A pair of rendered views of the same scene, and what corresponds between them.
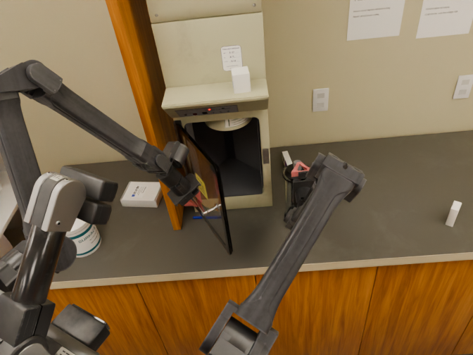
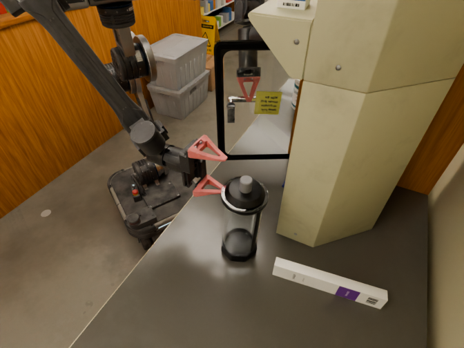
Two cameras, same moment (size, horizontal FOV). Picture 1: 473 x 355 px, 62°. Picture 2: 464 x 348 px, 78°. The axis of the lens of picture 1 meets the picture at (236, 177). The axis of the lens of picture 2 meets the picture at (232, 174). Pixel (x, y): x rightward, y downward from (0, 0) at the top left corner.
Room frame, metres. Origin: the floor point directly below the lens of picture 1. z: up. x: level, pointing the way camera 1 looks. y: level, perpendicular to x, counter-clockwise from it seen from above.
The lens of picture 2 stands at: (1.21, -0.64, 1.64)
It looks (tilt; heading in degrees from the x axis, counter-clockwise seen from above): 43 degrees down; 113
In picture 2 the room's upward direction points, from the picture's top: straight up
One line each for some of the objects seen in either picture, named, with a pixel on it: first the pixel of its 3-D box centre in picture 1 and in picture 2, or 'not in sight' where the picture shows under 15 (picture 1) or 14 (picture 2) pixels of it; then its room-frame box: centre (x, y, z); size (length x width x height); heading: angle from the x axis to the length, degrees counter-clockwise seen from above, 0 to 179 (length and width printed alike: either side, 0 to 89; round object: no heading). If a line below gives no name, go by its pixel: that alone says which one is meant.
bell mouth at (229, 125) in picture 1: (227, 110); not in sight; (1.25, 0.00, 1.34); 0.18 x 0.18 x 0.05
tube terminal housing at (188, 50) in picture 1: (222, 112); (371, 99); (1.27, 0.02, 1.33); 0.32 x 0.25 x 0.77; 86
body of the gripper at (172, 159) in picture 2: (304, 196); (182, 161); (0.90, -0.21, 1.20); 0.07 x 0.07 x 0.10; 86
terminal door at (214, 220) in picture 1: (203, 190); (266, 108); (1.01, 0.12, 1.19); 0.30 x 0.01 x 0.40; 24
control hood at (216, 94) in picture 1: (217, 106); (302, 23); (1.09, 0.03, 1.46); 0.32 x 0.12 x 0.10; 86
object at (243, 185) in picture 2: (297, 169); (245, 189); (1.07, -0.22, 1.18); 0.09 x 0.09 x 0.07
